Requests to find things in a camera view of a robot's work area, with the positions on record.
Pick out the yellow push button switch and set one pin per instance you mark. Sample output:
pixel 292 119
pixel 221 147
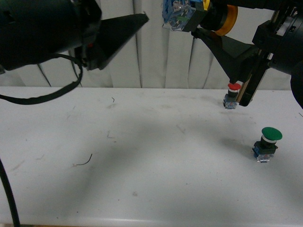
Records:
pixel 188 15

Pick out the green push button switch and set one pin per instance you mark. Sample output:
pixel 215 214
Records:
pixel 264 149

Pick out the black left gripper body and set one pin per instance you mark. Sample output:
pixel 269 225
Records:
pixel 31 31

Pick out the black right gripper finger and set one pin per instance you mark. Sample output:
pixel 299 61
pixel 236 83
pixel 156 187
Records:
pixel 236 58

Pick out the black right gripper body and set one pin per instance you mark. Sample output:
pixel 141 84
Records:
pixel 280 45

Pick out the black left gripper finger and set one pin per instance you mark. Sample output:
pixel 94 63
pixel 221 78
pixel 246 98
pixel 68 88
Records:
pixel 113 34

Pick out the white curtain backdrop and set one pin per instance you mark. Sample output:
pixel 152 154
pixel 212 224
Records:
pixel 156 57

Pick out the red push button switch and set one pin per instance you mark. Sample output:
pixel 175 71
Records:
pixel 229 101

